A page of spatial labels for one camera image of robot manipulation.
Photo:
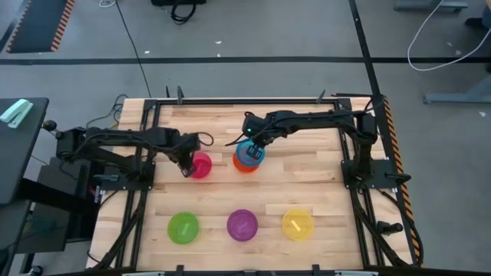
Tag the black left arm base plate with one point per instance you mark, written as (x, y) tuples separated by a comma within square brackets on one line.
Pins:
[(126, 183)]

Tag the pink plastic bowl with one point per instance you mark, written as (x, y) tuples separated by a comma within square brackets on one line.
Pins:
[(203, 165)]

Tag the black table clamp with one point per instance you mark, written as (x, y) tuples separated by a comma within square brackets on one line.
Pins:
[(179, 270), (321, 96), (315, 270), (167, 92), (179, 95)]

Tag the black mat with orange stripes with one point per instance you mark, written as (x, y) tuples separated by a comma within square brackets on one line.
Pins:
[(36, 25)]

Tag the grey desk foot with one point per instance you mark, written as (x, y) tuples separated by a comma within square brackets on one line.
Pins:
[(456, 97)]

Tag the mint green stapler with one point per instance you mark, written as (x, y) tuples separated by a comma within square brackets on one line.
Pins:
[(17, 111)]

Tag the blue plastic bowl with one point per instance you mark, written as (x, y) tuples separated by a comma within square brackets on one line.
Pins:
[(243, 153)]

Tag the black cabinet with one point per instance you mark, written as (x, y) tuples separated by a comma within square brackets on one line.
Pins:
[(50, 230)]

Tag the green plastic bowl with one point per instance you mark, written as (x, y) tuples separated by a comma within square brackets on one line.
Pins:
[(183, 228)]

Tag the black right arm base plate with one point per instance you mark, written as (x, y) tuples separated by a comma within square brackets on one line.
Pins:
[(379, 174)]

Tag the black metal table frame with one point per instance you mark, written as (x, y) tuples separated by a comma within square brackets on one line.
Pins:
[(245, 101)]

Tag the orange plastic bowl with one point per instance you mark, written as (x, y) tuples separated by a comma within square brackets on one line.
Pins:
[(241, 167)]

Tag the person's foot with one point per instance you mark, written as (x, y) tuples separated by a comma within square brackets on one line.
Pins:
[(479, 21)]

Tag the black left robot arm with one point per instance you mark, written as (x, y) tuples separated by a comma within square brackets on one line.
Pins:
[(115, 136)]

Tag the white plastic bracket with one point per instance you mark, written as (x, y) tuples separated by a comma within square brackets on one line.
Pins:
[(144, 273), (356, 273)]

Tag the black side table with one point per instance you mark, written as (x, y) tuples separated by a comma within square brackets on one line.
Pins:
[(15, 161)]

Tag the grey desk base bar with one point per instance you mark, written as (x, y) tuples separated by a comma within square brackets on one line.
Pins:
[(429, 5)]

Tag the yellow plastic bowl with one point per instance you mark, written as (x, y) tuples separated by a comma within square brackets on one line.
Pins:
[(297, 224)]

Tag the black equipment box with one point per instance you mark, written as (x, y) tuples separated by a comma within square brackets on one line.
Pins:
[(178, 2)]

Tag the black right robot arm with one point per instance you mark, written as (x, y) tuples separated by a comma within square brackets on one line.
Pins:
[(326, 117)]

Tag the black round knob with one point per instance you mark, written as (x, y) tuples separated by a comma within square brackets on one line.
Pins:
[(49, 125)]

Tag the purple plastic bowl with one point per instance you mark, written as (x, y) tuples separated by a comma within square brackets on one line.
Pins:
[(242, 225)]

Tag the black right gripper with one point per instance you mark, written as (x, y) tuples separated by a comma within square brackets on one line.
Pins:
[(255, 128)]

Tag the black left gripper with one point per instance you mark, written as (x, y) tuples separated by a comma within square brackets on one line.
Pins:
[(180, 142)]

